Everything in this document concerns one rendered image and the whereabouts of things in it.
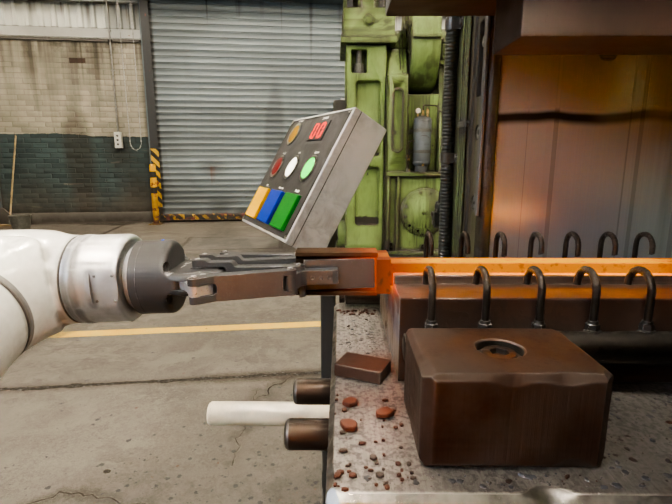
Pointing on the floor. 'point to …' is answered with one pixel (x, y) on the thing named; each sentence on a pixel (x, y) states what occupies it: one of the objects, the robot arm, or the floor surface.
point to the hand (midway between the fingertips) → (339, 270)
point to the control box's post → (326, 354)
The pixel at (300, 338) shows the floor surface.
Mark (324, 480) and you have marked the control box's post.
